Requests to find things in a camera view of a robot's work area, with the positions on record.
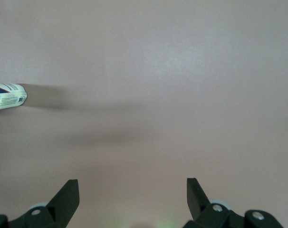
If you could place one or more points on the white blue tennis ball can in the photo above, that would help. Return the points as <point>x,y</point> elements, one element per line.
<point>8,97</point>

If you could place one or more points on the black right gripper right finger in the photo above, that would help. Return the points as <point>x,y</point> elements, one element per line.
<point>205,213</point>

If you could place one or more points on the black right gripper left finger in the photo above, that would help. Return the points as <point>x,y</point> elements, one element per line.
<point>60,209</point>

